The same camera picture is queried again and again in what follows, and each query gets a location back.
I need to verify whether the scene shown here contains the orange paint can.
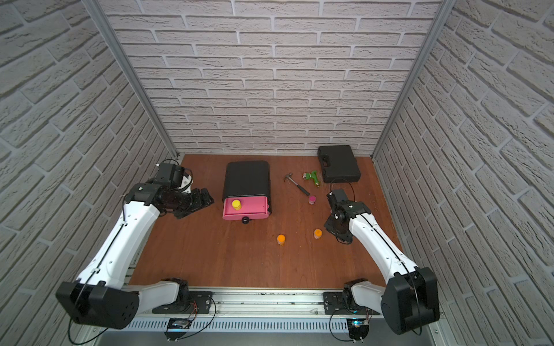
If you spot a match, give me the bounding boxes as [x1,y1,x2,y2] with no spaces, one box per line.
[277,234,286,245]
[313,229,323,239]

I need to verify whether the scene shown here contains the yellow paint can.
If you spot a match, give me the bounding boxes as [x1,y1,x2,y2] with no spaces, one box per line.
[232,200,242,210]

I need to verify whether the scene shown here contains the pink drawer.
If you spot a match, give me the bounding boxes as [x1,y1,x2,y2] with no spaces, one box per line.
[223,195,270,221]

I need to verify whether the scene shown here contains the black drawer cabinet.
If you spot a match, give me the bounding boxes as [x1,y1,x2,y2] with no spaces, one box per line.
[222,161,271,223]

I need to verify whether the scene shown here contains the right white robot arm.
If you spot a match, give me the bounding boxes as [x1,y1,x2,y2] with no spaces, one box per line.
[325,189,440,334]

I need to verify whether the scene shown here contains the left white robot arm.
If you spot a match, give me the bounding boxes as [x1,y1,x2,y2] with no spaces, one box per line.
[56,183,214,330]

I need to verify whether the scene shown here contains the black tool case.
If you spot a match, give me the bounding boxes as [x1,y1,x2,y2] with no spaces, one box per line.
[317,145,361,184]

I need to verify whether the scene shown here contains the green toy drill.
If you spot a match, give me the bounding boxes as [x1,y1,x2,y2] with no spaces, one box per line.
[302,170,321,187]

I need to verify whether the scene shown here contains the left controller board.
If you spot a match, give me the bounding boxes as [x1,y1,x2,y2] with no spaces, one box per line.
[164,319,193,342]

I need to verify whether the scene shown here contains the controller board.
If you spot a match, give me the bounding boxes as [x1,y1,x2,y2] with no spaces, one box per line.
[346,319,370,343]
[164,319,193,342]

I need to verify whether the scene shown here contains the right controller board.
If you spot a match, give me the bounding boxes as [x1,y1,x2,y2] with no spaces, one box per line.
[346,319,370,343]

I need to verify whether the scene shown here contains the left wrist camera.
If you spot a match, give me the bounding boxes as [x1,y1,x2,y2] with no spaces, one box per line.
[153,160,193,193]

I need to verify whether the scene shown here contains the hammer with black handle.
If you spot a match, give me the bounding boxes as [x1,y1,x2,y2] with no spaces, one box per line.
[284,173,310,196]

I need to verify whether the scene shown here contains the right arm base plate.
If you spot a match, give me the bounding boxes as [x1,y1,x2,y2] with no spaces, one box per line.
[323,290,382,315]

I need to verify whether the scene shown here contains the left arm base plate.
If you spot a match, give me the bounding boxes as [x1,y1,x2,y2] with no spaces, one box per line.
[152,291,214,314]

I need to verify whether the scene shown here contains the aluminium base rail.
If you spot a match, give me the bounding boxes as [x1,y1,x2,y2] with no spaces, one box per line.
[86,286,447,321]

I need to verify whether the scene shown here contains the aluminium frame post left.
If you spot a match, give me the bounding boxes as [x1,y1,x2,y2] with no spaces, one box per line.
[83,0,179,159]

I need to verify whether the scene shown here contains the aluminium frame post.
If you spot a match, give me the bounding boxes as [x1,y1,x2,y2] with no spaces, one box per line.
[372,0,456,159]
[83,0,179,159]

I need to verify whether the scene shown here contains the aluminium frame post right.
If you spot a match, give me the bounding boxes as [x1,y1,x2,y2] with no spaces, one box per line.
[372,0,456,159]

